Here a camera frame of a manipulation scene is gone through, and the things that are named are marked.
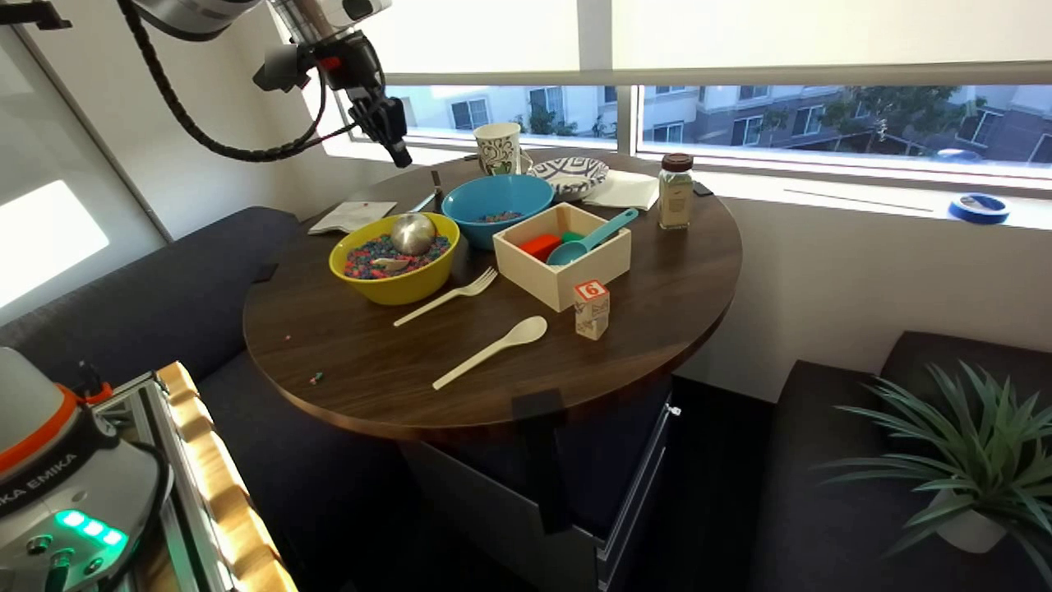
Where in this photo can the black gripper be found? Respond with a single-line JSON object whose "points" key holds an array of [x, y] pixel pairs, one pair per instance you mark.
{"points": [[352, 65]]}

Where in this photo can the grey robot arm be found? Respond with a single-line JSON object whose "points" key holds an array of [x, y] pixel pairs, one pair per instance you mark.
{"points": [[208, 12]]}

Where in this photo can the white flat napkin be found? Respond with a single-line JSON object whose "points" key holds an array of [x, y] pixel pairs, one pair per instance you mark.
{"points": [[351, 216]]}

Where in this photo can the blue bowl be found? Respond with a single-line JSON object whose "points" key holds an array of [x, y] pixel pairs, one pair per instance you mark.
{"points": [[498, 207]]}

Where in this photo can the yellow bowl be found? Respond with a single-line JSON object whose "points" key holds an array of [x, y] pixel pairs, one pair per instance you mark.
{"points": [[397, 284]]}

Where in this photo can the orange piece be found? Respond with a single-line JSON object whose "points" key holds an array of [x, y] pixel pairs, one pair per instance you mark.
{"points": [[542, 243]]}

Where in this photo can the white folded napkin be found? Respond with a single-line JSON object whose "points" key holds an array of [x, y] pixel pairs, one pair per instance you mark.
{"points": [[627, 188]]}

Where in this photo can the white patterned mug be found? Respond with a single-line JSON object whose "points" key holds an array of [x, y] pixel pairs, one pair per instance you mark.
{"points": [[498, 150]]}

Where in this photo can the white roller blind narrow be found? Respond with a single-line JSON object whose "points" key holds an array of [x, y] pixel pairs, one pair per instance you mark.
{"points": [[471, 32]]}

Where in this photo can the colourful beads heap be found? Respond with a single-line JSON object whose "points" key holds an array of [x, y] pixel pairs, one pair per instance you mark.
{"points": [[374, 259]]}

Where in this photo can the white plastic fork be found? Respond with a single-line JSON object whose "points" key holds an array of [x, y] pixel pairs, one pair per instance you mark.
{"points": [[445, 298]]}

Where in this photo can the black white patterned plate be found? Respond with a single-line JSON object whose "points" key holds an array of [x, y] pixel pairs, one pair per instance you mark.
{"points": [[571, 174]]}

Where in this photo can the teal plastic spoon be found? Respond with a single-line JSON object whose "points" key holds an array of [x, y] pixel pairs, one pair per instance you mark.
{"points": [[586, 240]]}

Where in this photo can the light wooden box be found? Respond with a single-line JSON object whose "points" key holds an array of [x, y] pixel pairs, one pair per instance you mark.
{"points": [[565, 274]]}

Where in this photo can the white plastic spoon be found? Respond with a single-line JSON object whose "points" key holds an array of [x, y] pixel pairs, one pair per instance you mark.
{"points": [[496, 350]]}

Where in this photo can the small loose bead cluster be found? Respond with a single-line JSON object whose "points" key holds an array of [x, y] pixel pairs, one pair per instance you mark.
{"points": [[317, 376]]}

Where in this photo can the wooden block red print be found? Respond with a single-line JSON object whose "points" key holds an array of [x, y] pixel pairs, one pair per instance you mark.
{"points": [[593, 313]]}

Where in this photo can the dark grey sofa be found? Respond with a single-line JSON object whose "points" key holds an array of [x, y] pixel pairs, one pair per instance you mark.
{"points": [[152, 308]]}

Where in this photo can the glass jar dark lid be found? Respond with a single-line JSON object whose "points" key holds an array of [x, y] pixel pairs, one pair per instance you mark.
{"points": [[674, 196]]}

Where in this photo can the dark cabinet grey front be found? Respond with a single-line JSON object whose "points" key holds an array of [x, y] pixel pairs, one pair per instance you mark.
{"points": [[513, 494]]}

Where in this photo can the light wooden crate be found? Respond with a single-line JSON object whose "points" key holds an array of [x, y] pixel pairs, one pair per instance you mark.
{"points": [[226, 480]]}

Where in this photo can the white roller blind wide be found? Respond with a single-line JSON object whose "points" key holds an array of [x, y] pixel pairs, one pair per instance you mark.
{"points": [[834, 31]]}

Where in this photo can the dark armchair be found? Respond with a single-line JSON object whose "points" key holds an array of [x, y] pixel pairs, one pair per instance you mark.
{"points": [[834, 480]]}

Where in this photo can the blue white round dish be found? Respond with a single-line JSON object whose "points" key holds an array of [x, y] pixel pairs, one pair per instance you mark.
{"points": [[977, 207]]}

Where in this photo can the green spiky plant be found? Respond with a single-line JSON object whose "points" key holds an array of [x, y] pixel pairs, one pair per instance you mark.
{"points": [[965, 437]]}

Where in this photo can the white plant pot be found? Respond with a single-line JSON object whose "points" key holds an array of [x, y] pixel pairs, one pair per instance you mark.
{"points": [[972, 530]]}

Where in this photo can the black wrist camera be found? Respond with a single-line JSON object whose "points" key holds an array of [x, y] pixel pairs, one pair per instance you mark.
{"points": [[286, 65]]}

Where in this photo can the white window frame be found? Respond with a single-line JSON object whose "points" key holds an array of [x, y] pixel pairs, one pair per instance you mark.
{"points": [[627, 116]]}

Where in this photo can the black mount bracket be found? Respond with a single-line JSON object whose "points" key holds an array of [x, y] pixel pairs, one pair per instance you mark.
{"points": [[30, 14]]}

